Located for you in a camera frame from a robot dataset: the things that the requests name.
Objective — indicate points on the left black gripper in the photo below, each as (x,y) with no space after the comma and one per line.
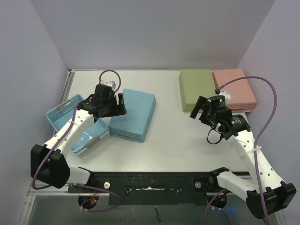
(119,109)

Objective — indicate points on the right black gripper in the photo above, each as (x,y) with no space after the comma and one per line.
(202,112)

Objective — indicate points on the yellow-green perforated basket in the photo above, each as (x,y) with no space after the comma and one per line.
(194,83)

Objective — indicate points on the large blue perforated basket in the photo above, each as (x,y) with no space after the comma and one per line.
(134,125)

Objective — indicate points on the pink perforated basket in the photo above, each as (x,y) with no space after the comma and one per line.
(242,96)

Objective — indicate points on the small blue perforated basket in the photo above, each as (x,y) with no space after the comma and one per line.
(62,113)

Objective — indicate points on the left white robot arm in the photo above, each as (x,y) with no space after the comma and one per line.
(48,161)

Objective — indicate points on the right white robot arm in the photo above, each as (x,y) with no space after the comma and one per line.
(268,193)

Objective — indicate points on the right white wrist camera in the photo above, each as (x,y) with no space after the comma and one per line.
(225,94)

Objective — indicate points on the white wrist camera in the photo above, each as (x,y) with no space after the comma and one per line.
(225,94)
(111,84)

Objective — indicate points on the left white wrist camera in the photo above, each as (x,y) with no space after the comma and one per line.
(111,84)

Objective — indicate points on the black table front rail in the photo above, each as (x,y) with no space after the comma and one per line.
(152,188)

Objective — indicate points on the aluminium frame rail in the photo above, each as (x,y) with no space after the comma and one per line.
(31,197)

